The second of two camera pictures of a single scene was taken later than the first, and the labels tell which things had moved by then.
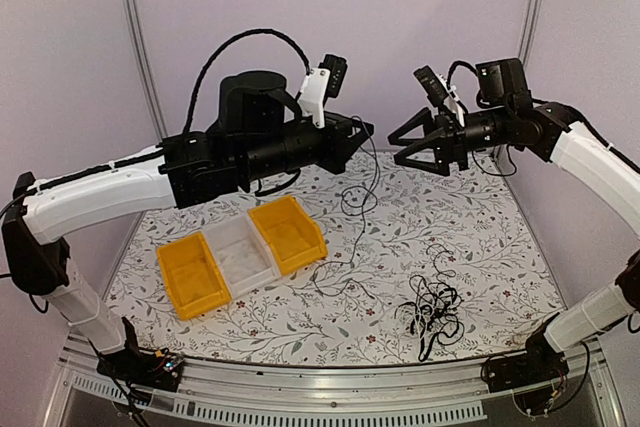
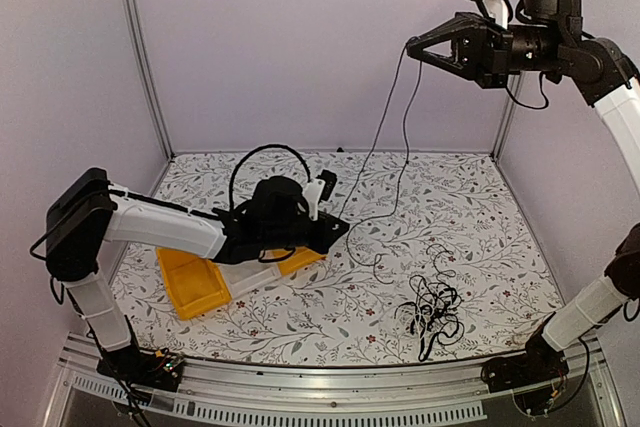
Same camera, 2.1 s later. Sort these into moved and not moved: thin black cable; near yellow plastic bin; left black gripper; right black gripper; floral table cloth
Moved: right black gripper; left black gripper; thin black cable
Not moved: near yellow plastic bin; floral table cloth
